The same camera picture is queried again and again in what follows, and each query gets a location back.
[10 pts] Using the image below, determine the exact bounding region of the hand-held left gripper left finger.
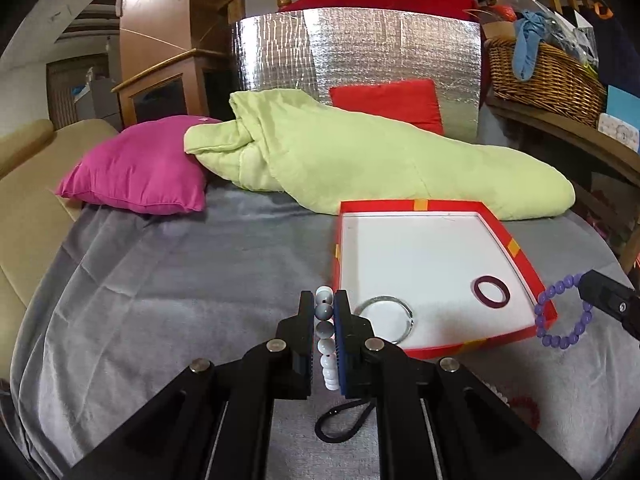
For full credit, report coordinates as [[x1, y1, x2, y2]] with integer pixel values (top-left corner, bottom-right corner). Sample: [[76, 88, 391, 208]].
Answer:
[[70, 290, 316, 480]]

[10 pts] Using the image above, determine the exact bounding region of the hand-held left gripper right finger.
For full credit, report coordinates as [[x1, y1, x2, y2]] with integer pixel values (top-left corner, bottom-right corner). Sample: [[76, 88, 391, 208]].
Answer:
[[333, 289, 583, 480]]

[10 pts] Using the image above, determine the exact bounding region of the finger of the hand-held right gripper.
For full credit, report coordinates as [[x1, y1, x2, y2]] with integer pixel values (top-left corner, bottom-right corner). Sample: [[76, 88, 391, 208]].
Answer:
[[577, 269, 640, 342]]

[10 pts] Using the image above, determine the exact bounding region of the white bead bracelet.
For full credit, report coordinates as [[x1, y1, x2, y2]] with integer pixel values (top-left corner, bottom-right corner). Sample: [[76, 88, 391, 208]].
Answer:
[[312, 285, 341, 392]]

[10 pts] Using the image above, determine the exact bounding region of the black hair tie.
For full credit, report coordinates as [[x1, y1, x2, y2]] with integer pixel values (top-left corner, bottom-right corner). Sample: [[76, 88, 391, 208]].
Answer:
[[314, 397, 379, 444]]

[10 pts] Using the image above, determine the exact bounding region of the purple bead bracelet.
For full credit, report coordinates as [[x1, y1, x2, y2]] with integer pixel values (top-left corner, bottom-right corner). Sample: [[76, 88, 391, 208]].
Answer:
[[533, 273, 594, 351]]

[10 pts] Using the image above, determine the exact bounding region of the red cardboard box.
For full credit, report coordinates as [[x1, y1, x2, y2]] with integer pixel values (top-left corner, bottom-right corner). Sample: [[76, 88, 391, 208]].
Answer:
[[332, 199, 559, 361]]

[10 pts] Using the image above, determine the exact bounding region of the red bracelet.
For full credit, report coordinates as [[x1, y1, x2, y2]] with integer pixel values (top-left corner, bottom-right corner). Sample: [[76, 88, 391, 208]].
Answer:
[[507, 395, 542, 431]]

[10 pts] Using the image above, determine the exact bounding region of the maroon bangle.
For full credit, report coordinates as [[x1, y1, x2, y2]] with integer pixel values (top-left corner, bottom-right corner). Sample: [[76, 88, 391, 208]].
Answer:
[[472, 275, 511, 310]]

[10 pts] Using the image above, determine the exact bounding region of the grey bedspread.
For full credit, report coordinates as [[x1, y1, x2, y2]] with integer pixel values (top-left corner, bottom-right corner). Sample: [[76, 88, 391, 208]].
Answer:
[[9, 179, 640, 480]]

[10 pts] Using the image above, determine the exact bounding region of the white patterned box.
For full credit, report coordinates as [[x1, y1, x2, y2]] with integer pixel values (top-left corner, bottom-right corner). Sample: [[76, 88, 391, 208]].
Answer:
[[597, 112, 640, 154]]

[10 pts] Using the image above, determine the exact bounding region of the wooden shelf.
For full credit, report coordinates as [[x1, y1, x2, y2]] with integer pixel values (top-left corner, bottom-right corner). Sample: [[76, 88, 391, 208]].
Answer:
[[484, 94, 640, 273]]

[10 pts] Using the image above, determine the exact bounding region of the light green blanket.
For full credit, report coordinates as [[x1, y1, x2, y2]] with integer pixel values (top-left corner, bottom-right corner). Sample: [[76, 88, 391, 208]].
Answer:
[[182, 89, 576, 222]]

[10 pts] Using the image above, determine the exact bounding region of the blue card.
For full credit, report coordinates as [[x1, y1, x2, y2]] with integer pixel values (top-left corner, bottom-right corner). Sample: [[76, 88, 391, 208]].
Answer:
[[606, 84, 640, 117]]

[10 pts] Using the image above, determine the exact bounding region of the wicker basket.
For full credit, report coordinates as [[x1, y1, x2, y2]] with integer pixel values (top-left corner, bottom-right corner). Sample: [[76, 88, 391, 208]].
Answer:
[[486, 35, 609, 129]]

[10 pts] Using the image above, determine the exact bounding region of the red cushion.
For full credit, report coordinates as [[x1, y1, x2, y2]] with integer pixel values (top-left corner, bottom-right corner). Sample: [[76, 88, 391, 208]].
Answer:
[[328, 78, 446, 136]]

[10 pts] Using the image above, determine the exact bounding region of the magenta pillow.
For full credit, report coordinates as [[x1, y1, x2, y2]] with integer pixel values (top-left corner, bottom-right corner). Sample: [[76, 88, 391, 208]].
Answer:
[[54, 114, 224, 216]]

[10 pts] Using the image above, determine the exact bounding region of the blue cloth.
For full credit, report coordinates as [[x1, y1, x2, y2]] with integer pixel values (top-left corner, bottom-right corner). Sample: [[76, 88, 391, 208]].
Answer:
[[512, 10, 552, 81]]

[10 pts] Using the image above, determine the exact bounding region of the clear plastic bag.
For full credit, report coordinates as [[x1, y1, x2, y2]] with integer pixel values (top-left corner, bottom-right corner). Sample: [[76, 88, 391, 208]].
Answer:
[[500, 0, 602, 68]]

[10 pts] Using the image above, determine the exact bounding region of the silver foil mat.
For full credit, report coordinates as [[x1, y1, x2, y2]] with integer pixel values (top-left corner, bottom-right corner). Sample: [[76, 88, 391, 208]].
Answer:
[[230, 7, 482, 142]]

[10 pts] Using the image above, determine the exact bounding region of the beige sofa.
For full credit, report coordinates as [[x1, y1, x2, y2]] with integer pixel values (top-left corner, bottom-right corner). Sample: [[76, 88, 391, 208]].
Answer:
[[0, 118, 121, 367]]

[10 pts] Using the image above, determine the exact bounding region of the wooden cabinet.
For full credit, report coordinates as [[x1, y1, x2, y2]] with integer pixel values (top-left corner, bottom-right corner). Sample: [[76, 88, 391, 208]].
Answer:
[[110, 0, 237, 129]]

